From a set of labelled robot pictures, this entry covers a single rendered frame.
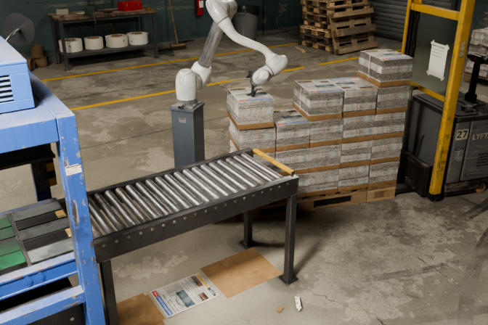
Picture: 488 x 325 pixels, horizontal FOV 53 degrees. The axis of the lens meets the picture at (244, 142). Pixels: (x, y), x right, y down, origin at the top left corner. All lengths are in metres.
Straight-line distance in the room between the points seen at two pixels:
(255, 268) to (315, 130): 1.19
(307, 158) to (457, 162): 1.37
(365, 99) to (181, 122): 1.50
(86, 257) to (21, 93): 0.77
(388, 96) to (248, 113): 1.20
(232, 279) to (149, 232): 1.03
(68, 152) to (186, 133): 1.79
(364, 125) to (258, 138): 0.92
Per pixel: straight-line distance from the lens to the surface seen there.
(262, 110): 3.70
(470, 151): 4.69
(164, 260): 3.72
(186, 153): 3.82
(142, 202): 2.85
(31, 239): 2.70
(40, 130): 2.03
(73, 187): 2.15
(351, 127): 4.10
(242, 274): 3.55
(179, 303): 3.34
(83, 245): 2.30
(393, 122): 4.30
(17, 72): 2.14
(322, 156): 4.08
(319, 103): 3.89
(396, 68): 4.14
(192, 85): 3.65
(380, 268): 3.74
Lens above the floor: 2.21
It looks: 23 degrees down
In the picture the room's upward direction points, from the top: straight up
